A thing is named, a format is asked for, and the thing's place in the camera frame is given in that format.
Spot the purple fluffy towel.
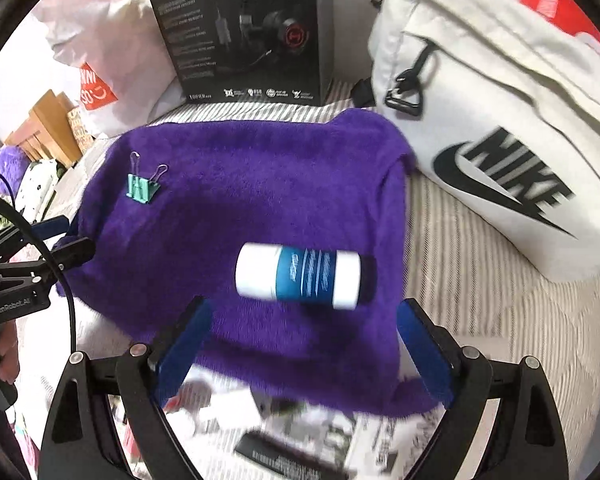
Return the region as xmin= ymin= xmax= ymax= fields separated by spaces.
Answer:
xmin=55 ymin=108 xmax=448 ymax=418

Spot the black rectangular case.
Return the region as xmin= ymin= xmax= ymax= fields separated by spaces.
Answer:
xmin=234 ymin=430 xmax=351 ymax=480

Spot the green binder clip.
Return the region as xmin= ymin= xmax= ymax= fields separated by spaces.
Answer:
xmin=126 ymin=152 xmax=170 ymax=206

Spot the black headset box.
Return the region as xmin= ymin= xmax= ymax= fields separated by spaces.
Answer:
xmin=144 ymin=0 xmax=331 ymax=107

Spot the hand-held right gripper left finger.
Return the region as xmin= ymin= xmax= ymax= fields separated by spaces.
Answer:
xmin=39 ymin=296 xmax=215 ymax=480

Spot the wooden furniture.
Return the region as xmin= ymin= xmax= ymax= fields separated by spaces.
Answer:
xmin=5 ymin=89 xmax=86 ymax=168

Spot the white plastic shopping bag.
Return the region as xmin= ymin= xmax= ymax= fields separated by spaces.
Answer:
xmin=30 ymin=0 xmax=191 ymax=138

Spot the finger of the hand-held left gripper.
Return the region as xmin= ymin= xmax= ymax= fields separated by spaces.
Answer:
xmin=30 ymin=215 xmax=71 ymax=237
xmin=40 ymin=237 xmax=96 ymax=273

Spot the white sling bag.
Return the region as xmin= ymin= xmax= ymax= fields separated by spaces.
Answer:
xmin=367 ymin=0 xmax=600 ymax=286

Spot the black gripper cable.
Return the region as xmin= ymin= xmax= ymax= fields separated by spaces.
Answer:
xmin=0 ymin=170 xmax=78 ymax=356

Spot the brown patterned box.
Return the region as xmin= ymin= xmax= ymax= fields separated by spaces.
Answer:
xmin=67 ymin=107 xmax=93 ymax=153

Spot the person's left hand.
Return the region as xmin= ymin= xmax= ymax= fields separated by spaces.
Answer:
xmin=0 ymin=320 xmax=21 ymax=391

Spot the newspaper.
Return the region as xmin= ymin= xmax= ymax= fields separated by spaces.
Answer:
xmin=40 ymin=360 xmax=451 ymax=480

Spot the red cardboard box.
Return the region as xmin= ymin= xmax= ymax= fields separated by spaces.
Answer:
xmin=520 ymin=0 xmax=600 ymax=61

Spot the purple plush toy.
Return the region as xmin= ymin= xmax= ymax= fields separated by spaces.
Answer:
xmin=0 ymin=145 xmax=33 ymax=196

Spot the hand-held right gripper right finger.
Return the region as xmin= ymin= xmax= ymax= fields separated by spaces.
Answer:
xmin=396 ymin=298 xmax=571 ymax=480

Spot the white and blue bottle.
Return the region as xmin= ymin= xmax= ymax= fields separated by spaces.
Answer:
xmin=235 ymin=242 xmax=378 ymax=309

